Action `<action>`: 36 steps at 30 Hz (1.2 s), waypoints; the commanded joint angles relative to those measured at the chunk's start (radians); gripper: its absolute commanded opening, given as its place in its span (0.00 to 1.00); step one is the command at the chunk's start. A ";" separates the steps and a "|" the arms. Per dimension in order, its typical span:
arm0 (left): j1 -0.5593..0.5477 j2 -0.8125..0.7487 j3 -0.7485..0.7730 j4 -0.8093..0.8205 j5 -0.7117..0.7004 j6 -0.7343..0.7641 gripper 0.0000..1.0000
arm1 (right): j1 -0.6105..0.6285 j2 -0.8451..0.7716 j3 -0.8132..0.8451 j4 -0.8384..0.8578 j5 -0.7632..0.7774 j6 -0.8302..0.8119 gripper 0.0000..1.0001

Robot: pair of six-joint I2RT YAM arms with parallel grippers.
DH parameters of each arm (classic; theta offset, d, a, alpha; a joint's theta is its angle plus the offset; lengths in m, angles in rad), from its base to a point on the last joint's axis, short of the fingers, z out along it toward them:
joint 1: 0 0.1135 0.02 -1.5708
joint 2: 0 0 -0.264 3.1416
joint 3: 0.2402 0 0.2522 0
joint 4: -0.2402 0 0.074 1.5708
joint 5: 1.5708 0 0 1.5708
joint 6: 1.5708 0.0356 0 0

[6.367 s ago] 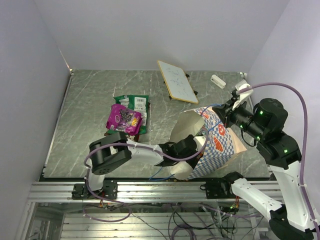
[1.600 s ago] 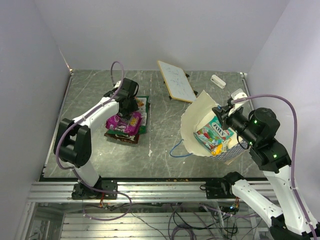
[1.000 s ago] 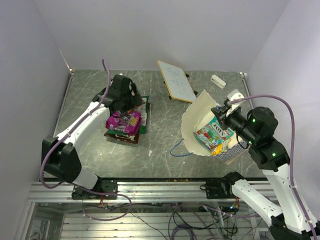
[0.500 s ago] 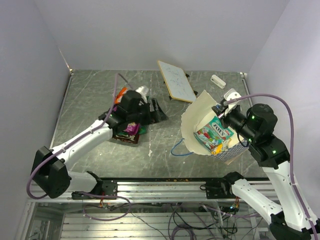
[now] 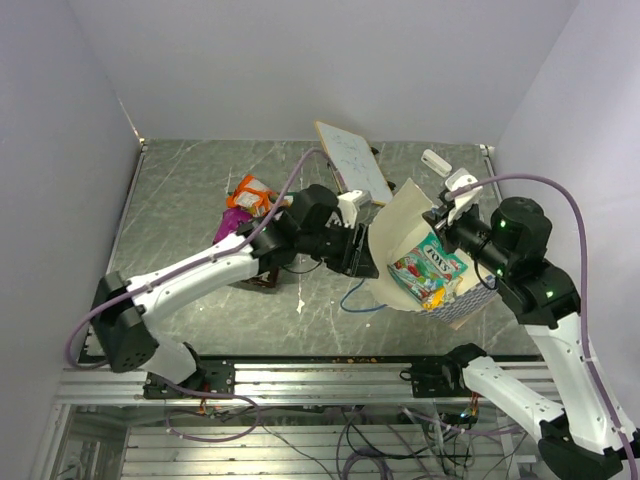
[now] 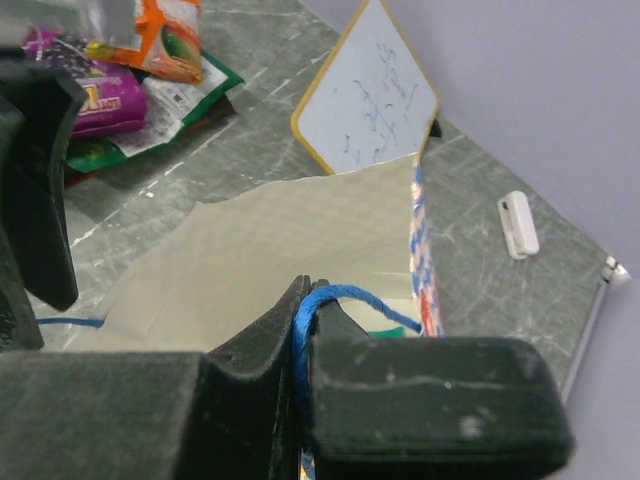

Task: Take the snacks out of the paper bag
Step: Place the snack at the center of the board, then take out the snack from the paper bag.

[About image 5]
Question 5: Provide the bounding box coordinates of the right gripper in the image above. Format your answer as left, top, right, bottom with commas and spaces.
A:
423, 198, 513, 277

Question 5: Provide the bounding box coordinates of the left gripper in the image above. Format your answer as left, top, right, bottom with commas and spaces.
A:
299, 218, 380, 281

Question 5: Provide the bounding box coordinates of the blue checkered paper bag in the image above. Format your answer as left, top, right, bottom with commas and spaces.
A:
364, 179, 497, 329

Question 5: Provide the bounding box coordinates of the brown Kettle chips bag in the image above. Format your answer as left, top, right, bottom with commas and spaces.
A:
242, 267, 280, 289

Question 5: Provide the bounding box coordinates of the orange snack packet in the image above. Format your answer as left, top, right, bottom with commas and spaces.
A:
226, 175, 278, 217

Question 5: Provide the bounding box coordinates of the purple candy bag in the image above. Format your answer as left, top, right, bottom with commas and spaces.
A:
212, 207, 253, 245

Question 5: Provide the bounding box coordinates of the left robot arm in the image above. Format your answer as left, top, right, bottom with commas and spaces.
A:
90, 184, 379, 397

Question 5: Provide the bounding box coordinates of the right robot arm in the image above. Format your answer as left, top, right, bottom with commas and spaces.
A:
422, 197, 639, 479

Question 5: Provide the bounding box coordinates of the teal Fox's candy bag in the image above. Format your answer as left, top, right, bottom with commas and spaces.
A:
387, 233, 468, 307

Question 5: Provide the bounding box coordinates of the yellow snack packet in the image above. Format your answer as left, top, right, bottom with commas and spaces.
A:
421, 287, 446, 311

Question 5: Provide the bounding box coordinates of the white eraser block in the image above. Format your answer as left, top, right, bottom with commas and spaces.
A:
421, 149, 452, 178

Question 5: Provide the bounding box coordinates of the small yellow-framed whiteboard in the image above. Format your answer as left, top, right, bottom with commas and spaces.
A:
314, 121, 393, 205

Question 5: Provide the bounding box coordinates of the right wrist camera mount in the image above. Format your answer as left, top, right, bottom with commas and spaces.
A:
441, 168, 482, 226

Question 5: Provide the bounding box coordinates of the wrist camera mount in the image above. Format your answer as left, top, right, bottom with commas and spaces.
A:
337, 190, 371, 228
441, 168, 482, 226

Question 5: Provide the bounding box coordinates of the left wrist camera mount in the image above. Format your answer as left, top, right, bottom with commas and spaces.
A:
337, 190, 371, 228

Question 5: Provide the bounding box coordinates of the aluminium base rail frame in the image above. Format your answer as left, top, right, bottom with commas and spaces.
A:
33, 356, 552, 479

